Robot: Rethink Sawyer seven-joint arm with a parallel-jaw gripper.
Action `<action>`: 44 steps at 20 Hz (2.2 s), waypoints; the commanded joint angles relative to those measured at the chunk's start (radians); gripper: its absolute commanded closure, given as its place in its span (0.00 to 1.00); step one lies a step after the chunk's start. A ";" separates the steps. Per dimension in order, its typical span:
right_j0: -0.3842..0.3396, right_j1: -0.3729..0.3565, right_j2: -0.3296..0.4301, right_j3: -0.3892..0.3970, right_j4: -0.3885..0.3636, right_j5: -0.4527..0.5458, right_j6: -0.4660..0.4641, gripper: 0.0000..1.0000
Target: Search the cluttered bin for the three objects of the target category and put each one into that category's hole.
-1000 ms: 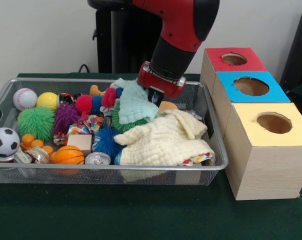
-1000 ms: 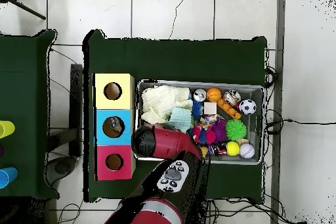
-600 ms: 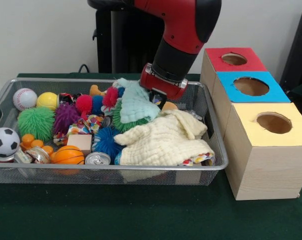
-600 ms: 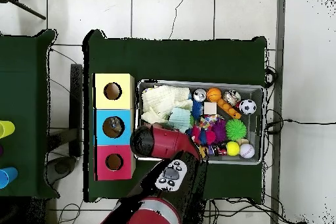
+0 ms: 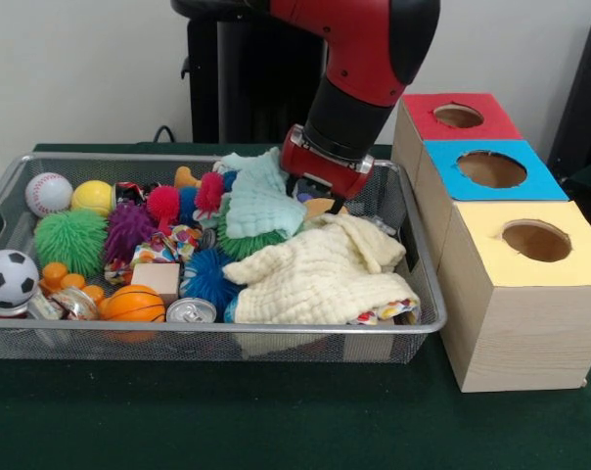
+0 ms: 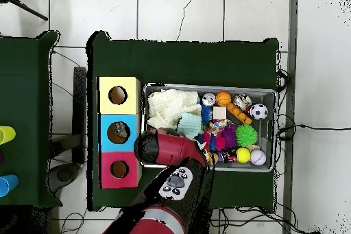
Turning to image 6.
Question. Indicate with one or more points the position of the yellow plastic cup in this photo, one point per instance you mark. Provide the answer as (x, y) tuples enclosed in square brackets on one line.
[(6, 134)]

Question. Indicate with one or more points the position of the mint green waffle cloth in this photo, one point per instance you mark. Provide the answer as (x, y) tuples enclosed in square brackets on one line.
[(189, 125)]

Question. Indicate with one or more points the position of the orange studded toy block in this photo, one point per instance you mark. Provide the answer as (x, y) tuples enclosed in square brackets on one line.
[(238, 113)]

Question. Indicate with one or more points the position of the white and black soccer ball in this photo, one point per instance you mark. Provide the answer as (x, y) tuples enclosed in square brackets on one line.
[(258, 111)]

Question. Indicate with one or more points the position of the white baseball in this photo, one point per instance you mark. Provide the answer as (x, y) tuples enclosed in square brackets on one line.
[(258, 158)]

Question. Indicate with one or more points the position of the small wooden cube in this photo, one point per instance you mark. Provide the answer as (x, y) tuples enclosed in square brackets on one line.
[(220, 112)]

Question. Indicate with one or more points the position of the cream yellow waffle cloth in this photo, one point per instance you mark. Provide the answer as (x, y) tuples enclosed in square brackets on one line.
[(170, 106)]

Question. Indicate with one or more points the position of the orange toy basketball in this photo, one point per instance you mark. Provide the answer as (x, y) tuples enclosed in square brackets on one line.
[(223, 99)]

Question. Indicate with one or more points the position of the green spiky toy with eyes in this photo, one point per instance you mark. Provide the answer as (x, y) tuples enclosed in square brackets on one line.
[(246, 135)]

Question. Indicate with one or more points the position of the black tripod leg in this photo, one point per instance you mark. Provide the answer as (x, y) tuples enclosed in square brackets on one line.
[(27, 8)]

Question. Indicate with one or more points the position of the blue plastic cup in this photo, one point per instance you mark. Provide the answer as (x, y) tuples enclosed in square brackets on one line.
[(8, 185)]

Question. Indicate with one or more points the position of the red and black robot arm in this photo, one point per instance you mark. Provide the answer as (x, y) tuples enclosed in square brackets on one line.
[(175, 149)]

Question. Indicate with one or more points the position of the wooden box with three holes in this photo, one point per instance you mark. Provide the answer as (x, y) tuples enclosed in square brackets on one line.
[(129, 102)]

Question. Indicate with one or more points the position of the dark green table cloth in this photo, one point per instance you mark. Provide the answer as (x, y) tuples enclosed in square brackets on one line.
[(192, 63)]

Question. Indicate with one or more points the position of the crushed clear plastic bottle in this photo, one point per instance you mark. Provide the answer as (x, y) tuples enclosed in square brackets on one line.
[(119, 131)]

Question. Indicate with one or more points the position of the green cloth side table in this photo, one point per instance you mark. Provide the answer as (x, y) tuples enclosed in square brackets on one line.
[(24, 94)]

